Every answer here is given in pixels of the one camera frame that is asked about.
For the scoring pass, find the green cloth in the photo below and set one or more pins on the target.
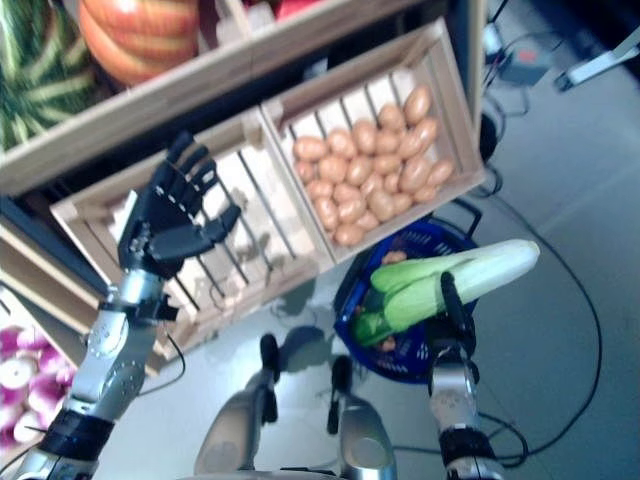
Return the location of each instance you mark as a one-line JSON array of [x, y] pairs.
[[372, 327]]

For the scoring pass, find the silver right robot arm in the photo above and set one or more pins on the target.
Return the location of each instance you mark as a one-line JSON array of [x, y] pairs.
[[455, 395]]

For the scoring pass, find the green striped pumpkin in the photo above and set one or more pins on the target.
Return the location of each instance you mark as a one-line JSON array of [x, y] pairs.
[[40, 75]]

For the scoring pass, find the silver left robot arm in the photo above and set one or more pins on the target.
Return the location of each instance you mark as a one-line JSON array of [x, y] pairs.
[[110, 370]]

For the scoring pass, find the black left robot foot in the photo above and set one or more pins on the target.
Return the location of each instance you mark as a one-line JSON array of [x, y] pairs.
[[269, 352]]

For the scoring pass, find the white standing desk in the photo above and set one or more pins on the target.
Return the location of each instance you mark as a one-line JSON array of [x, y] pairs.
[[600, 62]]

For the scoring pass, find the wooden display shelf black frame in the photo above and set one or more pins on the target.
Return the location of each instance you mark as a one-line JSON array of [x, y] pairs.
[[477, 60]]

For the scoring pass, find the wooden cabbage crate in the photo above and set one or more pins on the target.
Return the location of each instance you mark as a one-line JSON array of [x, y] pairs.
[[240, 300]]

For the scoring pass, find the wooden turnip crate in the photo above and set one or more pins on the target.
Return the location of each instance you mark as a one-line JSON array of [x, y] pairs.
[[12, 310]]

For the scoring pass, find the black robot foot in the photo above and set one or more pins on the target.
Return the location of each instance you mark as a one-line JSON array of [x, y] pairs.
[[269, 352], [341, 372]]

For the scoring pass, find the pale green napa cabbage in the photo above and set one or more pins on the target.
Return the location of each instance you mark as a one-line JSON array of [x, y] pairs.
[[475, 270]]

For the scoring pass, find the wooden potato crate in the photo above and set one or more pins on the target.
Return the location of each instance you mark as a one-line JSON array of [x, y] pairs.
[[452, 100]]

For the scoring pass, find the silver right robot leg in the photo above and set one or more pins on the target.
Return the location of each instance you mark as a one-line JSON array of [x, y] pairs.
[[365, 440]]

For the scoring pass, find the grey box red switch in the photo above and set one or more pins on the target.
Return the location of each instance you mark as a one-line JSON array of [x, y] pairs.
[[525, 70]]

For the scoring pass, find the small orange pumpkin green stem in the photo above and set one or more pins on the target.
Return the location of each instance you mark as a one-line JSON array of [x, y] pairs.
[[140, 35]]

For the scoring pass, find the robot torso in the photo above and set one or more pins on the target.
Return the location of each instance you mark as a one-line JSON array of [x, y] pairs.
[[280, 475]]

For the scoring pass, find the silver left robot leg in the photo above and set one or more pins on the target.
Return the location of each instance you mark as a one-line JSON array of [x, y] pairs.
[[235, 430]]

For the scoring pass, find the black round stand base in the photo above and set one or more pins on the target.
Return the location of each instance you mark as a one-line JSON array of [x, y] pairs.
[[489, 137]]

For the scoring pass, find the purple white turnip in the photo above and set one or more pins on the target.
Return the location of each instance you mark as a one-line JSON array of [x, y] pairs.
[[15, 372], [50, 359], [27, 424], [46, 387], [7, 397], [32, 342], [9, 340]]

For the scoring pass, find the red orange carrot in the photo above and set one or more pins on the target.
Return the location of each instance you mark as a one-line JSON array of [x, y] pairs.
[[290, 6]]

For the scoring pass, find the silver robot leg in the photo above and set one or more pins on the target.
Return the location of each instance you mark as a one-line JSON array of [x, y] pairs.
[[365, 440], [235, 430]]

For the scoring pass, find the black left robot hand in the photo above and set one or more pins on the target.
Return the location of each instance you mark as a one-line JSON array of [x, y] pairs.
[[165, 215]]

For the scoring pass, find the black right robot foot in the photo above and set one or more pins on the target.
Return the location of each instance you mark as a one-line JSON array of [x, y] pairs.
[[341, 372]]

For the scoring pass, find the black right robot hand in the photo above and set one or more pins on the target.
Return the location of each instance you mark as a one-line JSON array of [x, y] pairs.
[[460, 330]]

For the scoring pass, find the blue plastic shopping basket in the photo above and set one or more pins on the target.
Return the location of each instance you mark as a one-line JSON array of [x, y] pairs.
[[345, 310]]

